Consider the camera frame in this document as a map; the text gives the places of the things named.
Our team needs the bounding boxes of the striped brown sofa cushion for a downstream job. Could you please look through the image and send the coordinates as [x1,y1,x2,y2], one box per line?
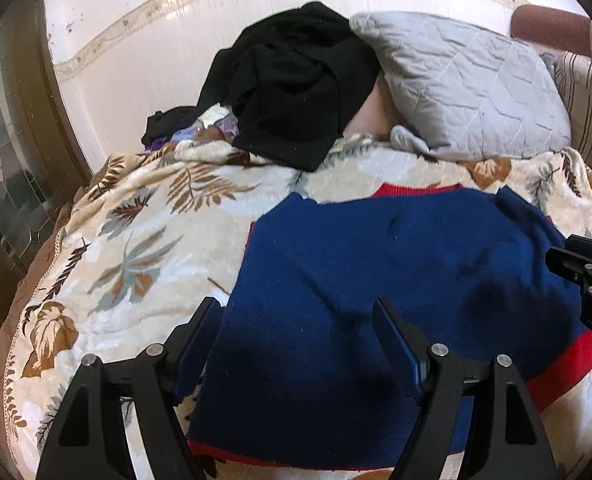
[550,50,592,183]

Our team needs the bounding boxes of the small black cloth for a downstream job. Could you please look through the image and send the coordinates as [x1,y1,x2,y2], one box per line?
[142,105,201,147]

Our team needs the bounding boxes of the leaf print blanket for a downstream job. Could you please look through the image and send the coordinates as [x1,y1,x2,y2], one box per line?
[0,132,592,480]

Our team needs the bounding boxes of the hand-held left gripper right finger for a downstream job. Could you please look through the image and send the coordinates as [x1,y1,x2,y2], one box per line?
[373,297,559,480]

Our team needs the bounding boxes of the beige cushion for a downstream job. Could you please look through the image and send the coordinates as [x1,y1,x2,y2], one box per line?
[343,80,409,138]

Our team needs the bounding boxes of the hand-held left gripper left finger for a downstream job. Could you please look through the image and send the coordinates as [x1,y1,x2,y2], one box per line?
[36,296,224,480]

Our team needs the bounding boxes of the black garment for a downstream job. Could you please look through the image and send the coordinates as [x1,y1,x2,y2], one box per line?
[196,1,381,172]

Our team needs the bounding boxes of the white paper tag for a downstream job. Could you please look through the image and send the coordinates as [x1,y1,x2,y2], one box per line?
[198,105,229,128]

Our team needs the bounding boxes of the grey quilted pillow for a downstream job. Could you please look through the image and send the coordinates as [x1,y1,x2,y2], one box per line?
[349,10,572,161]

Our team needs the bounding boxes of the wooden door with glass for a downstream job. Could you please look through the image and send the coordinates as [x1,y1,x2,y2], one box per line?
[0,0,94,376]

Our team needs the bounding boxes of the red and blue sweater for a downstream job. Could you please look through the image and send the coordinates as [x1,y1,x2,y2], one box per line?
[173,183,592,467]

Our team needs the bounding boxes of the purple cloth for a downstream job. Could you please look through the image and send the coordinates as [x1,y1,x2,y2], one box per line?
[146,112,239,152]

